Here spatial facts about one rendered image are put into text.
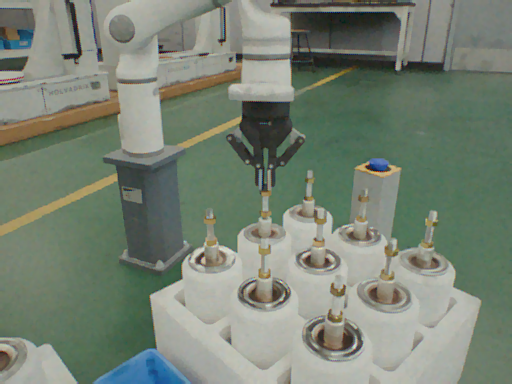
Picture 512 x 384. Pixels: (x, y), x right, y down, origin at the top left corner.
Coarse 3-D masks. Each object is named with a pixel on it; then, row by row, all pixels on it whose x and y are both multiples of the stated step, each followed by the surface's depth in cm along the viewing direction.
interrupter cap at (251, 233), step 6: (246, 228) 73; (252, 228) 73; (258, 228) 73; (276, 228) 73; (282, 228) 73; (246, 234) 71; (252, 234) 71; (258, 234) 72; (276, 234) 71; (282, 234) 71; (252, 240) 69; (258, 240) 69; (270, 240) 69; (276, 240) 69; (282, 240) 70
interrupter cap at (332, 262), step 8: (296, 256) 65; (304, 256) 65; (328, 256) 65; (336, 256) 65; (296, 264) 63; (304, 264) 63; (312, 264) 63; (328, 264) 63; (336, 264) 63; (312, 272) 61; (320, 272) 60; (328, 272) 61
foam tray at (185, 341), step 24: (384, 264) 76; (168, 288) 69; (168, 312) 64; (456, 312) 63; (168, 336) 66; (192, 336) 59; (216, 336) 59; (432, 336) 58; (456, 336) 61; (168, 360) 69; (192, 360) 62; (216, 360) 56; (240, 360) 54; (288, 360) 54; (408, 360) 54; (432, 360) 55; (456, 360) 66
